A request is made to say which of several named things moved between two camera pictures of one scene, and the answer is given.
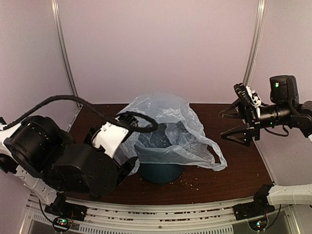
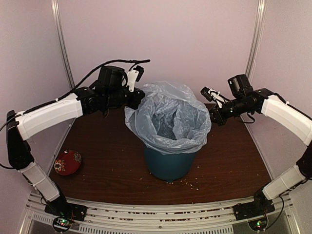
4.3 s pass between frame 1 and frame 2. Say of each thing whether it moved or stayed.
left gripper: moved
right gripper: moved
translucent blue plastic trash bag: moved
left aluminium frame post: stayed
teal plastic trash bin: moved
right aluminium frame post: stayed
